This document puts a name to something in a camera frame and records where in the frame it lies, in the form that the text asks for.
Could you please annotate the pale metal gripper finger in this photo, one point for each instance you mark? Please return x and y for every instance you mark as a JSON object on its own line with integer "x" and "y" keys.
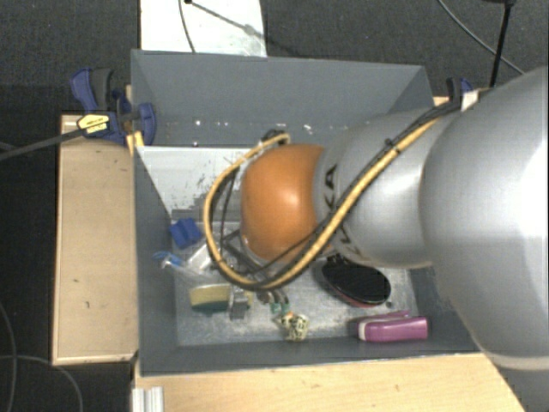
{"x": 243, "y": 298}
{"x": 238, "y": 313}

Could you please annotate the yellow and green sponge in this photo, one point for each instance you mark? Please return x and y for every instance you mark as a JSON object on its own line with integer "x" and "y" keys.
{"x": 209, "y": 298}

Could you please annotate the yellow spotted toy animal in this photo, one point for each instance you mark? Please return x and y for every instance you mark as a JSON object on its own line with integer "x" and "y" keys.
{"x": 296, "y": 328}

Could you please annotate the blue plastic block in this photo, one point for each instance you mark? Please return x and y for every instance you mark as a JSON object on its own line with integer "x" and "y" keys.
{"x": 184, "y": 232}

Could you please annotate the black and red oval disc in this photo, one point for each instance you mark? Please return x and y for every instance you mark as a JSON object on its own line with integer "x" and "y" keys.
{"x": 358, "y": 285}

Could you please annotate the purple and white plastic tool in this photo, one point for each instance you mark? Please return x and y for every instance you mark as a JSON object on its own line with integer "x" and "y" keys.
{"x": 392, "y": 330}

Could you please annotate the pale wood flat board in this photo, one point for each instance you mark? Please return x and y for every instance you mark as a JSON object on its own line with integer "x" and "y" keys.
{"x": 94, "y": 238}

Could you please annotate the grey metal bin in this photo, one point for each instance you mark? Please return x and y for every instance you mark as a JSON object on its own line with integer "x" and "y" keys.
{"x": 266, "y": 92}

